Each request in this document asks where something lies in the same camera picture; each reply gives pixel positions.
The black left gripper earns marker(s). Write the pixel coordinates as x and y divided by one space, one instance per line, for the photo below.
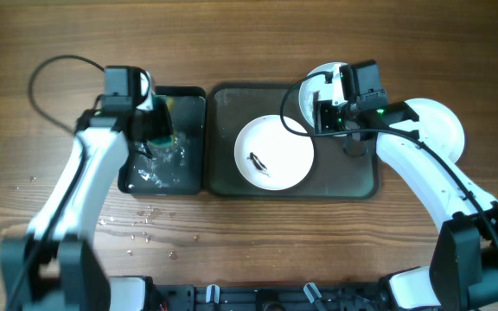
160 117

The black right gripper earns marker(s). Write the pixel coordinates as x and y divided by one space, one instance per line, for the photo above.
322 117

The green yellow sponge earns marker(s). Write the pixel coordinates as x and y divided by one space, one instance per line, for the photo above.
162 127

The white plate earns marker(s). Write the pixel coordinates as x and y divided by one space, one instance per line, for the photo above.
269 157
440 126

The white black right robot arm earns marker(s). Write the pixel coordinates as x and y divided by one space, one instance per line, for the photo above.
463 272

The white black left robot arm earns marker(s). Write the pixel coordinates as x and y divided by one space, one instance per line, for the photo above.
54 266

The pale blue dirty plate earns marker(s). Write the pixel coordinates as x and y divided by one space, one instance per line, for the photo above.
333 91

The black water tray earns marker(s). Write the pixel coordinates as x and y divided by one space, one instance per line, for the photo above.
178 169

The brown serving tray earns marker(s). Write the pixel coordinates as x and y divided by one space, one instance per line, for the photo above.
334 174

